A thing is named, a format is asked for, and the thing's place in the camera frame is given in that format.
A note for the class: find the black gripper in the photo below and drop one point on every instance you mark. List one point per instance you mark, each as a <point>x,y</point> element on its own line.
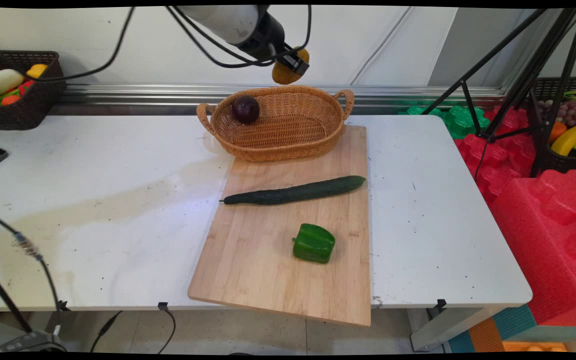
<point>263,37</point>

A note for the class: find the yellow-brown potato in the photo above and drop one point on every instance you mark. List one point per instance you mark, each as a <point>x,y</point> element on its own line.
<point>283,74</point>

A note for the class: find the dark purple onion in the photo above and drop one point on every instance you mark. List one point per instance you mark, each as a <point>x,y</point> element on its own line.
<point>245,109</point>

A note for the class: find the dark green cucumber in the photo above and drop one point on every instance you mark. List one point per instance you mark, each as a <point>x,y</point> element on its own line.
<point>298,191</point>

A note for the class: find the green foam block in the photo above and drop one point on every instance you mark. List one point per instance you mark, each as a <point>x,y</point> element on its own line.
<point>460,122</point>

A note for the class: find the green bell pepper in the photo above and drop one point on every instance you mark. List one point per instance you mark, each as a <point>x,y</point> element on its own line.
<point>314,243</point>

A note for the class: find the black tripod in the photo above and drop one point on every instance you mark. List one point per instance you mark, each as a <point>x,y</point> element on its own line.
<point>488,56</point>

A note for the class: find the wooden cutting board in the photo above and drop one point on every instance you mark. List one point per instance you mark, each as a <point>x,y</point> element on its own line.
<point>268,270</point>

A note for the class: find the small red foam block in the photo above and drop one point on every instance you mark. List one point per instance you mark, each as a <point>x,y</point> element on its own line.
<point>498,160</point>

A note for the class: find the yellow toy vegetable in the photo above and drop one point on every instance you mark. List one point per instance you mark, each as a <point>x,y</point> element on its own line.
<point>37,70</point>

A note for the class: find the orange fruit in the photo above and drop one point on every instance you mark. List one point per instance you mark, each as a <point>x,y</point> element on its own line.
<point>557,131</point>

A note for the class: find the black plastic fruit basket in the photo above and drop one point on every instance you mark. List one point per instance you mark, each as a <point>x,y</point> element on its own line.
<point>550,162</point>

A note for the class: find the red toy pepper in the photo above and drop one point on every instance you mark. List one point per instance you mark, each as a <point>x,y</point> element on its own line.
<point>26,87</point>

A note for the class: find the purple grapes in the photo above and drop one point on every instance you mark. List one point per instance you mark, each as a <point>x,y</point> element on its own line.
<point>570,112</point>

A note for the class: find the dark brown wicker basket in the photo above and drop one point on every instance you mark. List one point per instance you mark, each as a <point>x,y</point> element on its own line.
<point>23,112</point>

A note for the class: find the yellow banana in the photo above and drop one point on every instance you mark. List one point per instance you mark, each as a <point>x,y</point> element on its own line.
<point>570,139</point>

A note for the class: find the orange toy vegetable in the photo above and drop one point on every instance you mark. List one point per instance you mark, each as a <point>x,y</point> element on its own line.
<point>10,99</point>

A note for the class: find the white radish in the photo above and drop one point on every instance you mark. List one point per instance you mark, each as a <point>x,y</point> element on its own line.
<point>2,81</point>

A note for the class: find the white table leg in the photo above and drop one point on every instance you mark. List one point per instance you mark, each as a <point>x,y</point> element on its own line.
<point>443,330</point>

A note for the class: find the large red foam block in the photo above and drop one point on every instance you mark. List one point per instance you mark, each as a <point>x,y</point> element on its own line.
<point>548,240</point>

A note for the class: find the teal orange foam mat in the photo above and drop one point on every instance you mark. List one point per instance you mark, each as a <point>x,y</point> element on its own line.
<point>513,327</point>

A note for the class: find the orange foam piece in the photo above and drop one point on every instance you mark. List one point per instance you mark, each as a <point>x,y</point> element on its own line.
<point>533,346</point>

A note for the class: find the grey black base device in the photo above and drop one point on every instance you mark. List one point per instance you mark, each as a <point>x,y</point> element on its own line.
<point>28,344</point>

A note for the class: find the metal window rail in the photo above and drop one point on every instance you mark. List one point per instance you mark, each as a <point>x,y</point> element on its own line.
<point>168,95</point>

